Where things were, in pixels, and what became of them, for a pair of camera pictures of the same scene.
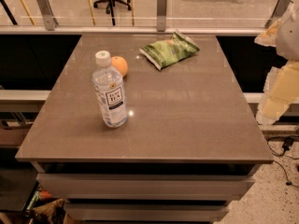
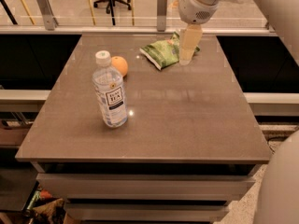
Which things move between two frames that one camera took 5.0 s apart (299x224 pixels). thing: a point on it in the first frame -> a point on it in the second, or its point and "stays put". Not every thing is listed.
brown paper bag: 54,212 stays put
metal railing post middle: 162,10 stays put
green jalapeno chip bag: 162,52 stays put
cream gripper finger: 280,91 -> 189,40
